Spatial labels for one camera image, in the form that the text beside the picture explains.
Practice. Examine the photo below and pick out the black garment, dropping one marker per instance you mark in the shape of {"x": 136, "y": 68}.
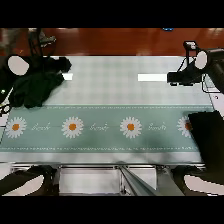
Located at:
{"x": 208, "y": 136}

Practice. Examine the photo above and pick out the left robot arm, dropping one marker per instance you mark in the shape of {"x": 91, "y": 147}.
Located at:
{"x": 18, "y": 65}

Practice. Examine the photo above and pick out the silver frame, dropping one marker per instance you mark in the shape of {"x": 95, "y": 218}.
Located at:
{"x": 140, "y": 181}

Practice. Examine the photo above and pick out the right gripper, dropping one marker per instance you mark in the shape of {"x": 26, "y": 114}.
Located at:
{"x": 181, "y": 78}

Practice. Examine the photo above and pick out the dark green shirt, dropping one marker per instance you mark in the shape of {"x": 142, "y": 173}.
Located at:
{"x": 35, "y": 90}

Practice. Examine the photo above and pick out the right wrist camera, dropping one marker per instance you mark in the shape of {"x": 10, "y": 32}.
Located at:
{"x": 190, "y": 45}

